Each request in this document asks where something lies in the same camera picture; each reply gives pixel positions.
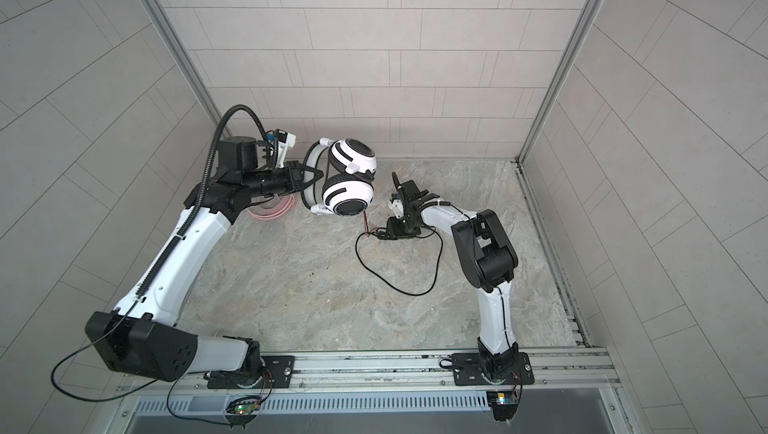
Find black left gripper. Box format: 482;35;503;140
239;162;323;201

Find pink headphones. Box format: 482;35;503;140
246;194;296;221

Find black red braided cable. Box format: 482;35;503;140
353;193;445;298

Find white black headphones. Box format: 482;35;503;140
301;138;377;216

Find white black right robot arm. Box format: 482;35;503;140
386;175;519;381

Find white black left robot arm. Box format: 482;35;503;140
85;130;302;387

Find right circuit board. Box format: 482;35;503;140
486;390;521;422

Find circuit board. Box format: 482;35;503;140
225;395;262;417
486;390;521;422

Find left circuit board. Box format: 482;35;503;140
225;395;262;417

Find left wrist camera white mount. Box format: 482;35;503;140
267;129;297;169

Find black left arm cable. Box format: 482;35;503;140
50;103;268;404

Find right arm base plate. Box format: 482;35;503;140
439;350;535;386

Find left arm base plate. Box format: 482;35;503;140
203;355;296;390

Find aluminium corner post left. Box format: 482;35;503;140
139;0;222;128

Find aluminium corner post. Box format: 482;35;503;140
139;0;222;128
517;0;603;165

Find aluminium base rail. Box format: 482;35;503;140
113;346;622;399

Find aluminium corner post right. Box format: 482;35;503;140
517;0;603;165

